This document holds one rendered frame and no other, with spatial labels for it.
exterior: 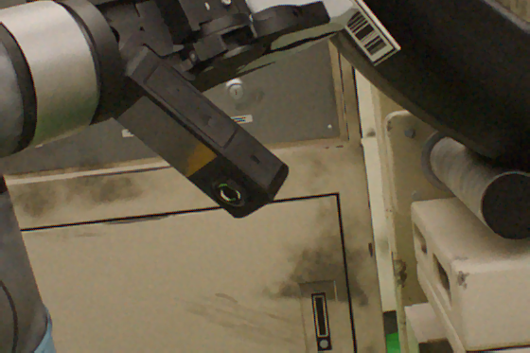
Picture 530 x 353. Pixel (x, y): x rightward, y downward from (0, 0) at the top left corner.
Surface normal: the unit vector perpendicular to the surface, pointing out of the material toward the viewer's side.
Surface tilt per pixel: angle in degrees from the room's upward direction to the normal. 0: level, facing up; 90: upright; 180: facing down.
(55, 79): 98
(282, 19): 71
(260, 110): 90
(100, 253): 90
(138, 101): 127
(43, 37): 60
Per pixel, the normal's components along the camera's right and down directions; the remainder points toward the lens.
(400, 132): -0.02, 0.06
